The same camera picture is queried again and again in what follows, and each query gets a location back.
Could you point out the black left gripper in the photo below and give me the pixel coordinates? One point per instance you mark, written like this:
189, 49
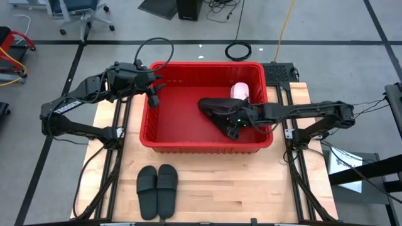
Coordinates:
144, 80

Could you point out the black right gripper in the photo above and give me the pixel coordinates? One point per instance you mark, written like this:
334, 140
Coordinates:
248, 116

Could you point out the black slide sandal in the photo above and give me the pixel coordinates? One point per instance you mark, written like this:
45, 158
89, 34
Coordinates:
168, 197
148, 201
213, 105

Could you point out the pink slide sandal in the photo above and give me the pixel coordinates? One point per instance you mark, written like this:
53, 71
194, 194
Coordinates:
240, 91

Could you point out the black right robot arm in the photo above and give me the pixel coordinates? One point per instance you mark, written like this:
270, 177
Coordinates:
314, 110

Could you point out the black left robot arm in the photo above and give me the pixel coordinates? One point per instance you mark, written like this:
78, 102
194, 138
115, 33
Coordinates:
72, 105

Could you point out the red plastic bin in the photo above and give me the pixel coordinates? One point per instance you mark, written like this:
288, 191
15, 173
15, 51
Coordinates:
182, 125

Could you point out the black perforated box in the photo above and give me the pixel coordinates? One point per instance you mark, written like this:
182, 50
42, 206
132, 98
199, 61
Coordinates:
278, 73

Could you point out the dark floor mat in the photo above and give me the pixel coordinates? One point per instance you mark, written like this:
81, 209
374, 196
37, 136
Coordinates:
160, 7

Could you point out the black computer tower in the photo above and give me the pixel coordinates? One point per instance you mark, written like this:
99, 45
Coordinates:
189, 9

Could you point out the black table clamp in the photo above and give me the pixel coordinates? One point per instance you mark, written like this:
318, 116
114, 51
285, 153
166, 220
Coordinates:
253, 221
162, 220

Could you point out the office chair with blue seat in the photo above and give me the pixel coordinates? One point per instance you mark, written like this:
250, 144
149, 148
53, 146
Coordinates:
78, 7

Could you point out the white paper sheet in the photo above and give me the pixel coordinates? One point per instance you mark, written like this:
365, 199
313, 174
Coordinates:
340, 163

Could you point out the black object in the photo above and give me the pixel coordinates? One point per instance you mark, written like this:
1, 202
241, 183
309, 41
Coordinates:
3, 110

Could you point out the black equipment edge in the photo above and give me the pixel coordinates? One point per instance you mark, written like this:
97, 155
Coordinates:
395, 106

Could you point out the small white bracket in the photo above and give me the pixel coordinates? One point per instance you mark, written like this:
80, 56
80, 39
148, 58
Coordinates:
288, 133
120, 132

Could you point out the black aluminium frame rails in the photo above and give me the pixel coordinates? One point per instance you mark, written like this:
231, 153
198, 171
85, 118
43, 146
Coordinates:
112, 182
294, 175

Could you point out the black beam frame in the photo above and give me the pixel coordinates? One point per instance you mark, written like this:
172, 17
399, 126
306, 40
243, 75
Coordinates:
370, 169

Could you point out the red cart frame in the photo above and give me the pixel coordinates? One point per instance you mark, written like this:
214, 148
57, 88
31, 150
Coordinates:
7, 39

